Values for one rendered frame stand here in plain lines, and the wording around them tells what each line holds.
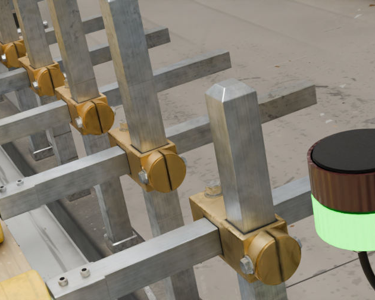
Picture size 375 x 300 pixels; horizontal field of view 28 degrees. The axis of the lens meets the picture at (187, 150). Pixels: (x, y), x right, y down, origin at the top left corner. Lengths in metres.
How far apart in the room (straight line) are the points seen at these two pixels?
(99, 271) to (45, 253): 0.76
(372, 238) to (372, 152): 0.05
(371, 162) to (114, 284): 0.36
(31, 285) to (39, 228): 0.88
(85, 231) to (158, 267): 0.63
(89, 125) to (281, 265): 0.50
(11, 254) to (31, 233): 0.65
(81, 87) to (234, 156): 0.50
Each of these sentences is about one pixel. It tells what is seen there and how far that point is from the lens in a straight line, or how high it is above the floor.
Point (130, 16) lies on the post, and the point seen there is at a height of 1.14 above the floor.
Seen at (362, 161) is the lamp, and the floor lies 1.15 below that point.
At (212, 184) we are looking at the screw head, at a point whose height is 0.98.
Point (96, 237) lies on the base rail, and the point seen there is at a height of 0.70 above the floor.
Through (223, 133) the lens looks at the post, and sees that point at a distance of 0.66.
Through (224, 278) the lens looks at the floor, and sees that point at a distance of 2.39.
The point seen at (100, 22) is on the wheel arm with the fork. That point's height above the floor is 0.95.
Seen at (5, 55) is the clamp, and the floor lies 0.95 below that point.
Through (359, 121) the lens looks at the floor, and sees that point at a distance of 3.33.
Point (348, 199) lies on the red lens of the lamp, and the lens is 0.41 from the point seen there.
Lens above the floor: 1.33
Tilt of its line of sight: 24 degrees down
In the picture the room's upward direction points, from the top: 11 degrees counter-clockwise
